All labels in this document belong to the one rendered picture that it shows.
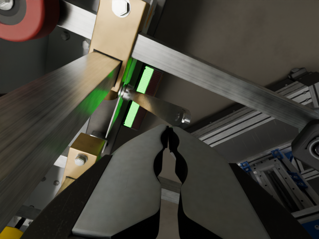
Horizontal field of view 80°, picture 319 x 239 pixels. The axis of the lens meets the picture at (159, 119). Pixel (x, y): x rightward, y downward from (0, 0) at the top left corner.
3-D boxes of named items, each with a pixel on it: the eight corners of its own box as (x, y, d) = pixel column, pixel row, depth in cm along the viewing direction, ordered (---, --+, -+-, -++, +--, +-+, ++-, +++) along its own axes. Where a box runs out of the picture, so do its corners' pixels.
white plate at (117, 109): (159, 2, 36) (156, -3, 27) (118, 115, 47) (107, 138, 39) (156, 0, 35) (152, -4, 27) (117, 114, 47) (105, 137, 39)
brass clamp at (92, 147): (108, 141, 38) (100, 157, 34) (93, 185, 44) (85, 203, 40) (78, 130, 37) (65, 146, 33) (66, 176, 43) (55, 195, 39)
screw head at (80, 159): (89, 155, 34) (86, 160, 33) (86, 164, 35) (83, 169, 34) (77, 151, 33) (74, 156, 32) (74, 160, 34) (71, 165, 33)
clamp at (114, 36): (151, 4, 25) (147, 2, 21) (121, 92, 32) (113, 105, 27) (110, -15, 25) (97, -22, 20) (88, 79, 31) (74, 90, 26)
